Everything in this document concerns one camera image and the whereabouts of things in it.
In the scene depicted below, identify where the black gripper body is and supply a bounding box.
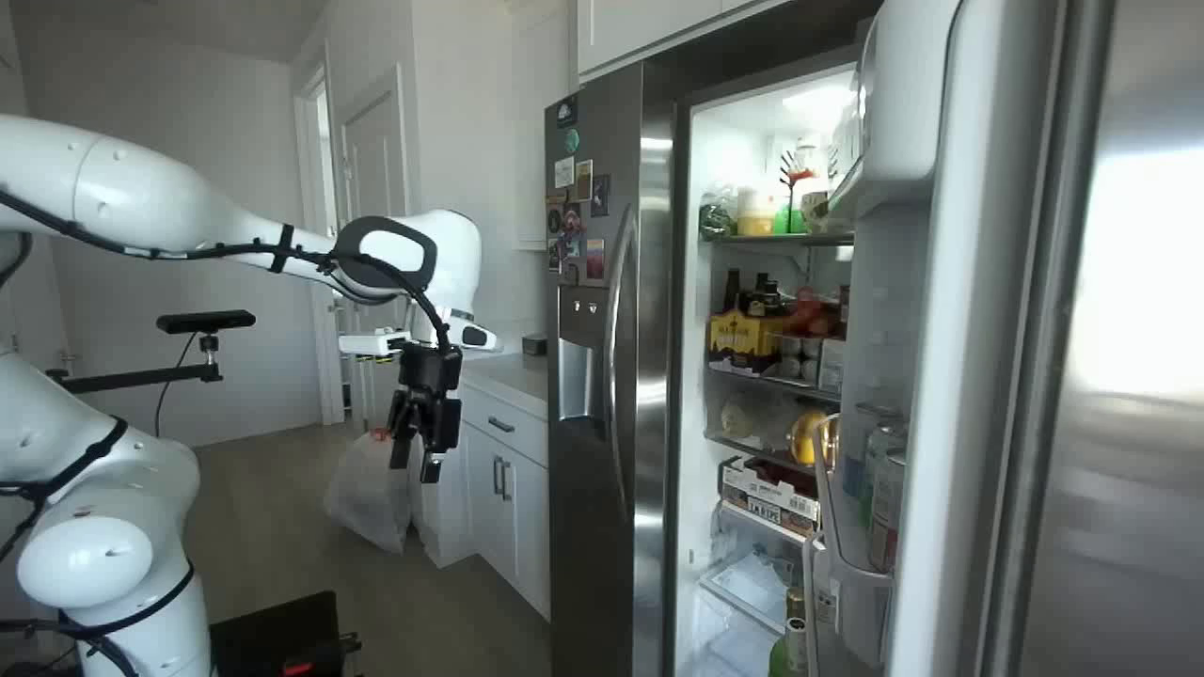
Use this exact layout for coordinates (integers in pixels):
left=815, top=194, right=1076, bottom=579
left=394, top=347, right=463, bottom=434

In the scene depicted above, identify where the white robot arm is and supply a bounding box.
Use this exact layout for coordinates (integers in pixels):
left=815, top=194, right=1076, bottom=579
left=0, top=111, right=495, bottom=677

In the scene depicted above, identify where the white interior door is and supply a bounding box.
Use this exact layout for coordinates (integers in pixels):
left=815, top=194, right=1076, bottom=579
left=335, top=70, right=406, bottom=430

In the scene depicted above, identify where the stainless steel freezer door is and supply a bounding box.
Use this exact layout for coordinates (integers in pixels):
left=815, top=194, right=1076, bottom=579
left=544, top=65, right=674, bottom=677

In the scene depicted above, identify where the open refrigerator door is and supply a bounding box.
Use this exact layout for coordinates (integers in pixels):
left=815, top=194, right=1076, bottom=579
left=813, top=0, right=1204, bottom=677

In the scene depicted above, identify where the white plastic trash bag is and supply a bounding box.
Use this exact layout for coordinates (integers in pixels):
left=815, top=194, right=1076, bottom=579
left=324, top=434, right=415, bottom=554

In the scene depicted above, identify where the white base cabinet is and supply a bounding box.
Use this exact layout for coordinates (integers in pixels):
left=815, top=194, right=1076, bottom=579
left=419, top=356, right=549, bottom=615

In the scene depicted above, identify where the yellow box on shelf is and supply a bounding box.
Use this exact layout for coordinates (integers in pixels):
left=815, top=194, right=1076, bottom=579
left=707, top=312, right=784, bottom=362

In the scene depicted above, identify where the cardboard box on shelf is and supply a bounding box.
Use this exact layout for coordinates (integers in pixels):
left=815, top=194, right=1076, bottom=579
left=720, top=460, right=819, bottom=534

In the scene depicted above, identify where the white upper cabinet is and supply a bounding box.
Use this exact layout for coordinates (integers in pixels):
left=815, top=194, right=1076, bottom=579
left=574, top=0, right=800, bottom=84

